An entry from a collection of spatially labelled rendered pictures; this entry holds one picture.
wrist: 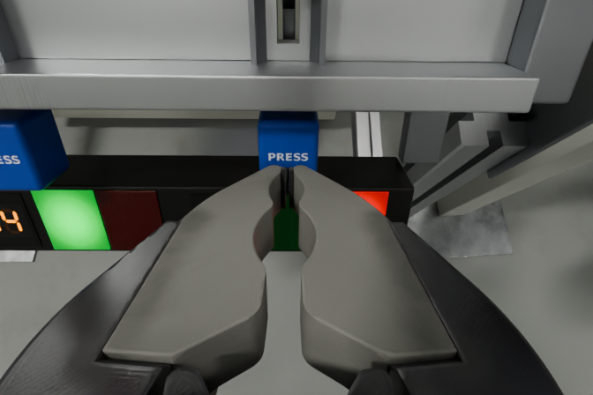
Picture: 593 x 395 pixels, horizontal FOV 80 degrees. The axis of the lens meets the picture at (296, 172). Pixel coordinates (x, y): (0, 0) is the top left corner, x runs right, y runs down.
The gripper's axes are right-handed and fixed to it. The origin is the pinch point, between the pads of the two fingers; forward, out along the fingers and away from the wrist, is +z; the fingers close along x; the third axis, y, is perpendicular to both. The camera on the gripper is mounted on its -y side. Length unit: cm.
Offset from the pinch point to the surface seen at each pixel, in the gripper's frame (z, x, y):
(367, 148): 39.5, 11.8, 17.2
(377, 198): 2.8, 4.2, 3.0
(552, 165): 32, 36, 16
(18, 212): 2.8, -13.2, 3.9
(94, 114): 68, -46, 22
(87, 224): 2.8, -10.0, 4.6
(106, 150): 69, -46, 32
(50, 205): 2.8, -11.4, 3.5
